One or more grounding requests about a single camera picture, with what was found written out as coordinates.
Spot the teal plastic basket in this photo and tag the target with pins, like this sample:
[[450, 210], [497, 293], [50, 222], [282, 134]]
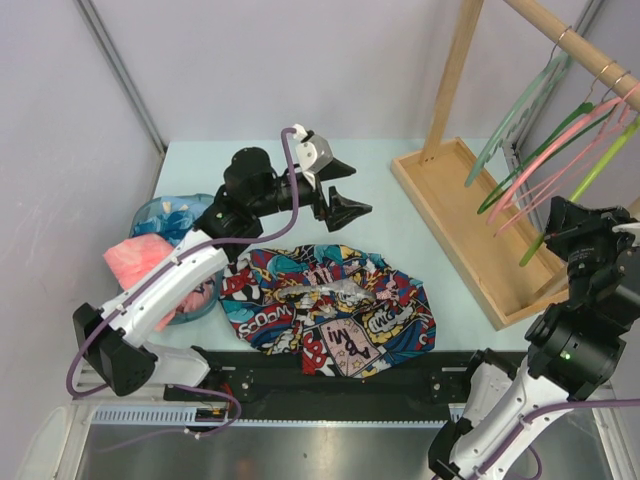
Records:
[[196, 204]]

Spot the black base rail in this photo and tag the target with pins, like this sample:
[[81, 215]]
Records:
[[266, 386]]

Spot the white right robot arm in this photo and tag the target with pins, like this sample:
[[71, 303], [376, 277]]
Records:
[[574, 348]]

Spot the light blue garment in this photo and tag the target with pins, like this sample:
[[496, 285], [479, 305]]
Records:
[[172, 226]]

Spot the lime green hanger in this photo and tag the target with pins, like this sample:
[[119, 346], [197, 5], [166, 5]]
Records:
[[588, 180]]

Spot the pale green hanger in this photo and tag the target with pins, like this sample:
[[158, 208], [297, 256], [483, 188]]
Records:
[[529, 101]]

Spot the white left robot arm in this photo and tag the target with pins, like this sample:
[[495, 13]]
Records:
[[113, 338]]

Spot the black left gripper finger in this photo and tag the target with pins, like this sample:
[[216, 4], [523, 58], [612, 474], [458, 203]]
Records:
[[341, 211], [336, 169]]

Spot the white cable duct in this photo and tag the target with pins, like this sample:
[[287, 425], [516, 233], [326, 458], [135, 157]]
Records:
[[200, 416]]

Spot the dark green hanger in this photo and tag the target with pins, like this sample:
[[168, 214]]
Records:
[[596, 113]]

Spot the wooden hanger rack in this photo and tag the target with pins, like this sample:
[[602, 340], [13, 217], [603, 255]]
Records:
[[483, 224]]

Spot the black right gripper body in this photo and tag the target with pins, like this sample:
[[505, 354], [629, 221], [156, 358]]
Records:
[[589, 244]]

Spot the pink shark shorts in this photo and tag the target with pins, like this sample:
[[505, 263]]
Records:
[[133, 258]]

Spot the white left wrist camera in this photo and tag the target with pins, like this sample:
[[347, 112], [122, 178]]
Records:
[[312, 152]]

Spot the comic print shorts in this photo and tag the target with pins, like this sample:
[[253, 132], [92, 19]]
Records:
[[343, 312]]

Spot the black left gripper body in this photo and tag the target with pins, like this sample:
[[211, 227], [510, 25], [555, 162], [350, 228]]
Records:
[[312, 197]]

